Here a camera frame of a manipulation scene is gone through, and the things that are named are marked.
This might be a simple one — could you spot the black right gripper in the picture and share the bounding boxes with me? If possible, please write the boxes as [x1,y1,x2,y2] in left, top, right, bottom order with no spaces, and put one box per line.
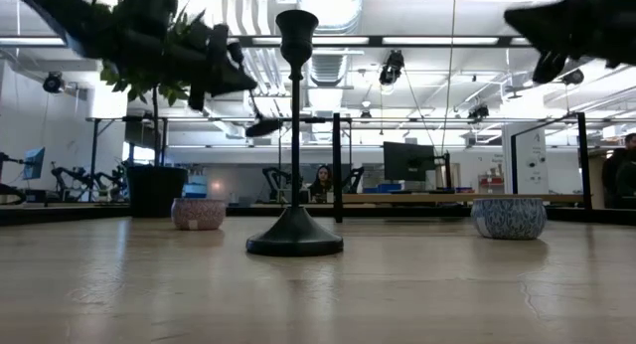
[504,0,636,85]

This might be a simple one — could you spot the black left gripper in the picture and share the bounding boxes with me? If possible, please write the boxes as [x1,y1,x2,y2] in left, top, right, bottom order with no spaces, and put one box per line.
[128,10,285,138]

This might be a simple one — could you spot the pink patterned candle tin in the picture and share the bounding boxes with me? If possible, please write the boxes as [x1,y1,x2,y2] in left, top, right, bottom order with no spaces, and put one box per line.
[170,198,228,232]

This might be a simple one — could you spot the black metal candlestick holder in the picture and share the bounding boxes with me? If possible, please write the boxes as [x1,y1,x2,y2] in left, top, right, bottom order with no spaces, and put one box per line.
[245,9,345,258]

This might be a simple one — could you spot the blue patterned candle tin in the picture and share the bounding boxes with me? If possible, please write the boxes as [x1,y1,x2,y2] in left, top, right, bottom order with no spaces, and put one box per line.
[470,198,548,241]

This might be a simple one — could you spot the blue white bin stack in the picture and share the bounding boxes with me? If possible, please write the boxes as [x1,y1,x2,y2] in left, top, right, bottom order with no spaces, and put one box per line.
[182,172,208,200]

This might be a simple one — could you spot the white pillar with signs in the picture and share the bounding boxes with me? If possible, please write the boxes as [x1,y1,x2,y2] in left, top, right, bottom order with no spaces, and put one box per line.
[501,122,551,195]

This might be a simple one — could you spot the person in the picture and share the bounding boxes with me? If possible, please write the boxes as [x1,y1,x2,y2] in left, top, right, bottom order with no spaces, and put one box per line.
[308,164,335,204]
[601,132,636,210]

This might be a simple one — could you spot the black plant pot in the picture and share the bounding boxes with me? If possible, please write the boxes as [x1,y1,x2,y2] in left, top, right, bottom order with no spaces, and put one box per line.
[126,165,189,219]

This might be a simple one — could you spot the green leafy plant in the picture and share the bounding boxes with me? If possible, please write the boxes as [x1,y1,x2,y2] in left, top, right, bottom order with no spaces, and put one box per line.
[97,5,213,167]

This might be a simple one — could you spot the red storage rack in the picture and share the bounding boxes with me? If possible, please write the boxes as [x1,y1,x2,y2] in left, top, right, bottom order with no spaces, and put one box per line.
[478,170,504,195]

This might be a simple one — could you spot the blue storage bins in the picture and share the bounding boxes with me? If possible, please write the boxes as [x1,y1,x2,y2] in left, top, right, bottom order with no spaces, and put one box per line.
[362,183,403,195]

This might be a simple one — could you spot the black computer monitor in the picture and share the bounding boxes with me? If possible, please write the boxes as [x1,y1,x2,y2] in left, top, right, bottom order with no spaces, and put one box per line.
[383,141,452,189]

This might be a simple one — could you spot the blue lit monitor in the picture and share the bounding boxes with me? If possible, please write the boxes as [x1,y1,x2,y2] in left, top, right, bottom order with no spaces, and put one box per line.
[22,146,47,181]

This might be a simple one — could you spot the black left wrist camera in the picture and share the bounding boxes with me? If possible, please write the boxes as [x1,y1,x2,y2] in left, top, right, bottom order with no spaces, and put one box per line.
[227,39,245,66]

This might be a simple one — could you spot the thin hanging cable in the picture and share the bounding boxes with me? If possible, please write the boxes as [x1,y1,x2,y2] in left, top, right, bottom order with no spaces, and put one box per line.
[440,0,458,156]

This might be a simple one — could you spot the black frame wooden shelf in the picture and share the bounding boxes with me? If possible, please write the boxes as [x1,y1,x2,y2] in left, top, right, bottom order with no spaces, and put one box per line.
[331,111,593,224]

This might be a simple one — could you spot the round ventilation duct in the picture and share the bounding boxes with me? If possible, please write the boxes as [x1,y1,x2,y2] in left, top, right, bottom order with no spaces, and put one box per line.
[296,0,366,35]

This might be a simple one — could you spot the black overhead rig frame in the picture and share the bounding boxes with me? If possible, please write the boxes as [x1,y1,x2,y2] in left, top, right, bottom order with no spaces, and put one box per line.
[232,34,536,49]

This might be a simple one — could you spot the background black metal frame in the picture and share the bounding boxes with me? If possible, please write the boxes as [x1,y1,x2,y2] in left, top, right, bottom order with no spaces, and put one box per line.
[86,115,354,204]

